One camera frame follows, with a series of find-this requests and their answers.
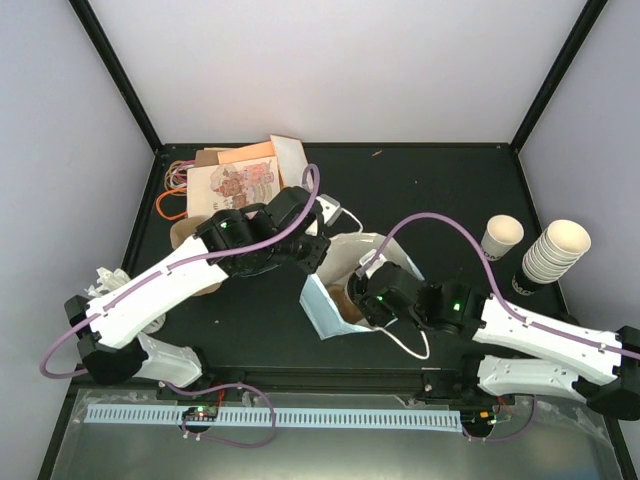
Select single brown pulp cup carrier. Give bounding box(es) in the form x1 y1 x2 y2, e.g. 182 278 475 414
327 284 366 325

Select light blue paper bag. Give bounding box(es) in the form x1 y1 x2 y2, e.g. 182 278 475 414
300 209 430 361

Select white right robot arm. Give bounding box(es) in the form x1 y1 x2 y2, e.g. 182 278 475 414
346 261 639 421

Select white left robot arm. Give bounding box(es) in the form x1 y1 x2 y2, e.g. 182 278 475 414
65 187 339 399

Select illustrated greeting card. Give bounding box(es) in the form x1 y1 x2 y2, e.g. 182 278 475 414
186 156 281 217

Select brown cardboard sleeve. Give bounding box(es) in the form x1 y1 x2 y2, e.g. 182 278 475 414
194 147 225 168

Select rubber bands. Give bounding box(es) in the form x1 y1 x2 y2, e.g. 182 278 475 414
154 159 195 222

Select stack of white paper cups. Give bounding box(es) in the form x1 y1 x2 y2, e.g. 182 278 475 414
512 219 592 296

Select white plastic cutlery pile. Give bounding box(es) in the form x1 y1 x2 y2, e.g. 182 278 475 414
85 267 166 335

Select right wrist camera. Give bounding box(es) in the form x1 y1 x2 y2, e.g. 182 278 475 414
355 249 387 278

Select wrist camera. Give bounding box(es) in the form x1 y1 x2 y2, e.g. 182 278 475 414
355 249 387 278
305 194 343 236

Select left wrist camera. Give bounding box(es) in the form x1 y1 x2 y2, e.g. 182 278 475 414
305 194 343 236

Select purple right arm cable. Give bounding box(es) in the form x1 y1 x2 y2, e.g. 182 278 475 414
357 212 640 445

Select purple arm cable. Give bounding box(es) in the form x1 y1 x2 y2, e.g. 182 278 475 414
39 163 322 449
357 212 640 445

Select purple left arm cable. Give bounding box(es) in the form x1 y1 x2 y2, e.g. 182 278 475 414
39 163 322 449

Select light blue cable duct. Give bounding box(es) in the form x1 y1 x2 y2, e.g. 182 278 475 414
84 404 462 433

